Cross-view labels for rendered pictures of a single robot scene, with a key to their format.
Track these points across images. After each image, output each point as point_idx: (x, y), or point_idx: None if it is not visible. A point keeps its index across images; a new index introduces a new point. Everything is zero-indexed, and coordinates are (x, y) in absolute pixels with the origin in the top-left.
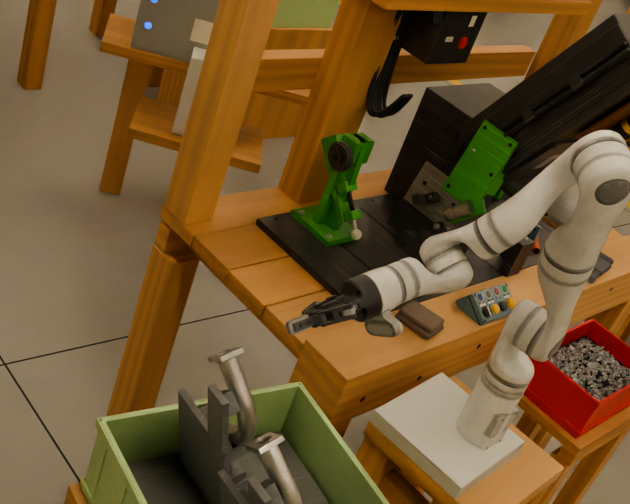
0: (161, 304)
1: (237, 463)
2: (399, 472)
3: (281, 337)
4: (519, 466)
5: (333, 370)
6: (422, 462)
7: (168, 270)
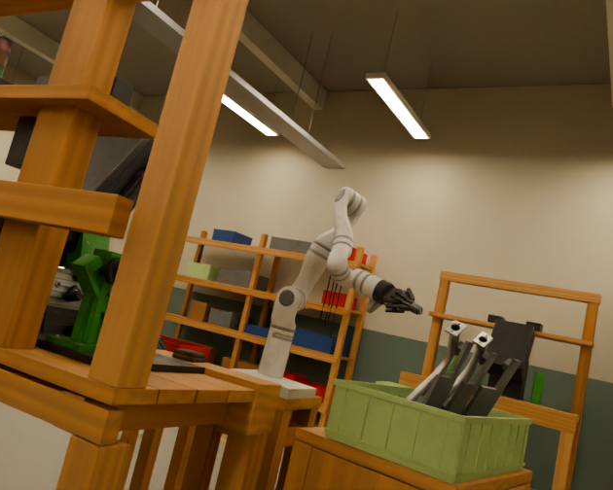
0: None
1: None
2: (207, 461)
3: (241, 402)
4: None
5: (275, 387)
6: (306, 394)
7: (126, 455)
